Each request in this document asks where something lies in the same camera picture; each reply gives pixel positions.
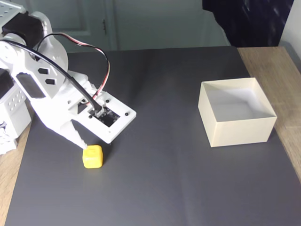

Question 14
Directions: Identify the yellow cube block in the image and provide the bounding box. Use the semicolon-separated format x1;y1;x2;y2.
82;144;104;169

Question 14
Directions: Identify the white open cardboard box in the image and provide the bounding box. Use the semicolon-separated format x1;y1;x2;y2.
197;77;277;148

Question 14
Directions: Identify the grey-green panelled door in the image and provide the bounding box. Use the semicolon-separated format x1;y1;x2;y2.
46;0;118;52

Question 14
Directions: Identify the dark grey table mat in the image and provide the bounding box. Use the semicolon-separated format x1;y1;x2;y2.
4;46;301;226

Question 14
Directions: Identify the black cloth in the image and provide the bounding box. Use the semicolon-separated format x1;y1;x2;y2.
202;0;294;48

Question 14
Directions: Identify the white gripper camera mount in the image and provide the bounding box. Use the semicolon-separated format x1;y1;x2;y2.
68;90;137;145

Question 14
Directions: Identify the black camera cable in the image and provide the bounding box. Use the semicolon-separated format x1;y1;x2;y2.
0;39;104;117

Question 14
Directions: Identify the red white black servo cable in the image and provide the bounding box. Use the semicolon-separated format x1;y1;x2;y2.
36;32;111;102

